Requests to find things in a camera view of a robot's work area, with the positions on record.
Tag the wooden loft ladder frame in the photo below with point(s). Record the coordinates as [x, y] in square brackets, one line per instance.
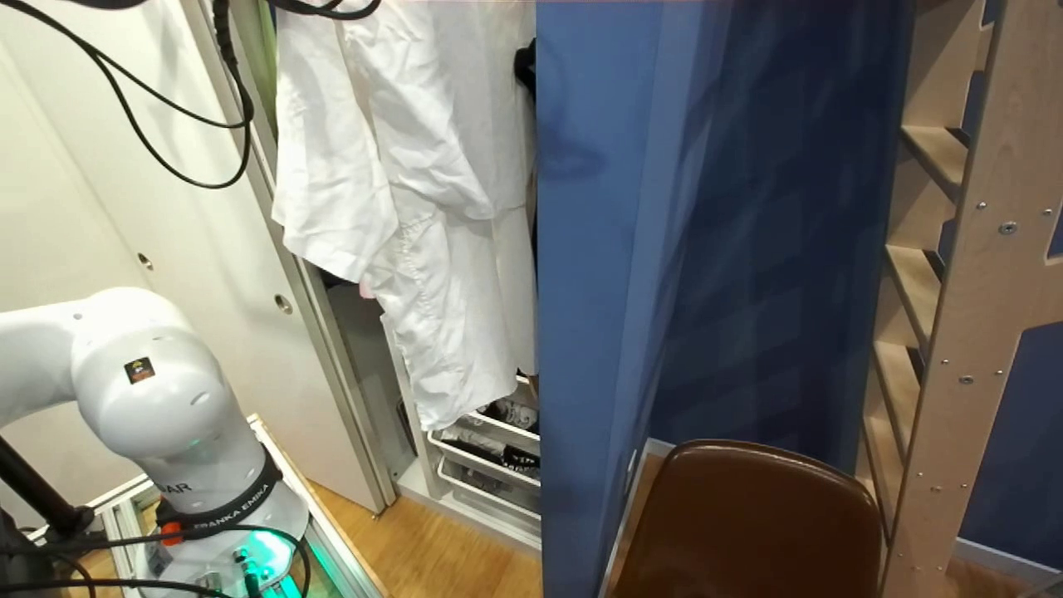
[985, 288]

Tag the white shirt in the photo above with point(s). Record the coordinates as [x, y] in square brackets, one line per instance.
[411, 201]

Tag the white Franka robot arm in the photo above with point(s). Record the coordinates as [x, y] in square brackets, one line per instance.
[144, 385]

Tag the white sliding closet door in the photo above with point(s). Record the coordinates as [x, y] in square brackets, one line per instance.
[169, 244]

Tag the black tripod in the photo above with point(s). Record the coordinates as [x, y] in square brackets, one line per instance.
[39, 499]

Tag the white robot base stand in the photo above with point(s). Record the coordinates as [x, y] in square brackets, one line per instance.
[337, 552]

